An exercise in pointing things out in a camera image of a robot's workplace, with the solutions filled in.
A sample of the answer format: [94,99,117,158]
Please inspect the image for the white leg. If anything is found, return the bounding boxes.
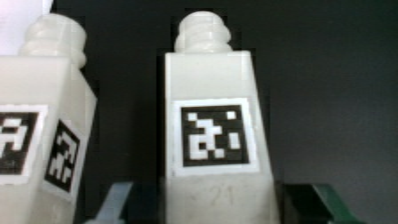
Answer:
[0,14,96,224]
[165,11,281,224]

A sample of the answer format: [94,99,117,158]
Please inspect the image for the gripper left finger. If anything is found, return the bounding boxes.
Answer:
[85,182,133,224]

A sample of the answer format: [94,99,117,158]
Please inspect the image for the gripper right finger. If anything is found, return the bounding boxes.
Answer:
[281,184,366,224]

